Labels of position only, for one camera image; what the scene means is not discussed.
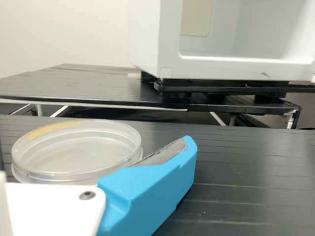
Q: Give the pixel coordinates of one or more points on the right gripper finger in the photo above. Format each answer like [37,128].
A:
[147,191]

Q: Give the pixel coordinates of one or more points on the petri dish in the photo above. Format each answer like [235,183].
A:
[73,152]

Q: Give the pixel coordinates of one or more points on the white incubator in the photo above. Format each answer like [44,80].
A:
[157,37]

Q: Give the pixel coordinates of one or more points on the black platform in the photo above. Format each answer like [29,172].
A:
[246,172]
[73,83]

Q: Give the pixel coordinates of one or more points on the black tray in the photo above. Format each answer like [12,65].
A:
[246,108]

